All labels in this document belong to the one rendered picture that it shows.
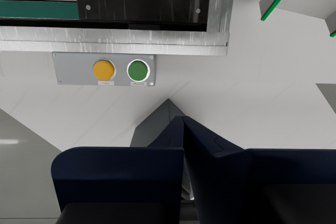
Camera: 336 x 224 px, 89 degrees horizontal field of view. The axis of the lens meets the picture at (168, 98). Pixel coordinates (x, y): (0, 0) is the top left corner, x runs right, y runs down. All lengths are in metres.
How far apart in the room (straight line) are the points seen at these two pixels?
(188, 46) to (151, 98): 0.20
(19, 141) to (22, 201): 0.75
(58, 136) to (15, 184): 1.79
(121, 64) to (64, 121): 0.30
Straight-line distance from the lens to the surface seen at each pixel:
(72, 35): 0.40
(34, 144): 1.98
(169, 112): 0.40
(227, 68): 0.50
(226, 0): 0.38
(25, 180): 2.31
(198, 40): 0.37
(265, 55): 0.53
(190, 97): 0.49
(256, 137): 0.62
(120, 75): 0.38
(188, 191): 0.33
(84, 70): 0.40
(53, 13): 0.43
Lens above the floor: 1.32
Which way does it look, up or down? 70 degrees down
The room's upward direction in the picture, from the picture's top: 176 degrees clockwise
